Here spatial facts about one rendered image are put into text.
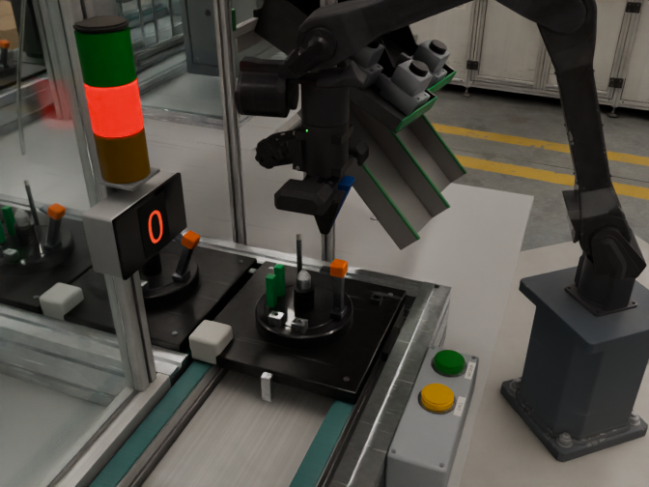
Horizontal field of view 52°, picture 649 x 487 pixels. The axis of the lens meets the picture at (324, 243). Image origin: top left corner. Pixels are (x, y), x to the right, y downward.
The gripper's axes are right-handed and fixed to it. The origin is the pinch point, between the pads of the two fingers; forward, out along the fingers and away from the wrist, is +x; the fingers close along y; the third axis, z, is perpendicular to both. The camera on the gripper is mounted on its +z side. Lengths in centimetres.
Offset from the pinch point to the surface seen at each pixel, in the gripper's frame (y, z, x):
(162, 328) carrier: 8.8, 21.2, 18.3
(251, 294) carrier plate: -3.0, 12.9, 18.2
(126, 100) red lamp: 19.8, 13.1, -19.2
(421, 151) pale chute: -47.1, -2.8, 9.9
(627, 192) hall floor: -276, -68, 113
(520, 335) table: -21.5, -26.6, 29.2
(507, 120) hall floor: -363, 3, 112
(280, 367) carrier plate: 10.7, 2.3, 18.4
